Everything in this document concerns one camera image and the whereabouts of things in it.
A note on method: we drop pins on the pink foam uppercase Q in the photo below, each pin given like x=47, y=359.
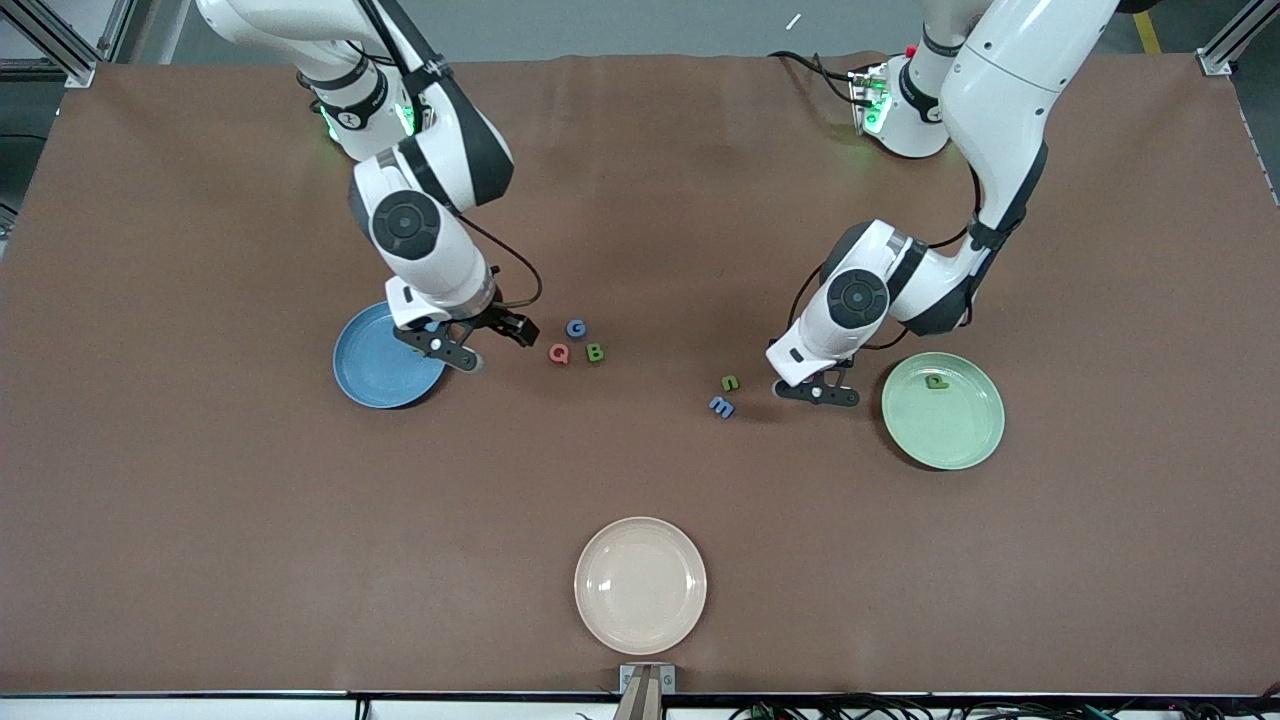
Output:
x=559, y=353

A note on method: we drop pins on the blue foam uppercase G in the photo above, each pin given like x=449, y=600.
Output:
x=576, y=328

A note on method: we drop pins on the green foam uppercase B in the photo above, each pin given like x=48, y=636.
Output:
x=594, y=352

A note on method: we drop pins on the green foam lowercase p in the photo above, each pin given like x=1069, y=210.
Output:
x=937, y=381

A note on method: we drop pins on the blue foam lowercase m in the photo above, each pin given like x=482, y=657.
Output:
x=721, y=406

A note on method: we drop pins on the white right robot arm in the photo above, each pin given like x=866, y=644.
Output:
x=445, y=260

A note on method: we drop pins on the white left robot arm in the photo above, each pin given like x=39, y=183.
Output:
x=1000, y=100

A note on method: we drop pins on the blue plate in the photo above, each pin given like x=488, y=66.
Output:
x=375, y=378

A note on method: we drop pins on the green plate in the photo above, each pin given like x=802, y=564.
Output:
x=950, y=430

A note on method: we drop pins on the beige plate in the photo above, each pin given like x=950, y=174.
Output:
x=640, y=585

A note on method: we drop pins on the brown table mat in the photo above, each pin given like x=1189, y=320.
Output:
x=640, y=200

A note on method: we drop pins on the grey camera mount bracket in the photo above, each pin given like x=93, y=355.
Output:
x=647, y=680

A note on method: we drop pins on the white table edge rail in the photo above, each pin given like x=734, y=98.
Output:
x=200, y=710

